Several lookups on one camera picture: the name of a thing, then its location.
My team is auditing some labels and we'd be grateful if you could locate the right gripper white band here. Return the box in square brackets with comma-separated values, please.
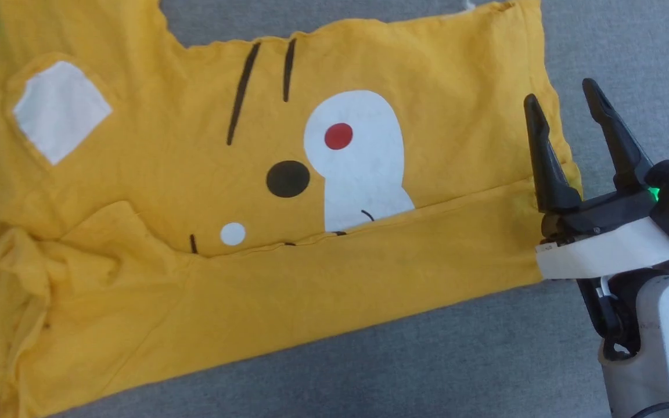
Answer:
[523, 78, 669, 281]

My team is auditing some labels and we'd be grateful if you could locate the yellow cartoon face t-shirt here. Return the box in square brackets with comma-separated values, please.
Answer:
[0, 0, 582, 418]

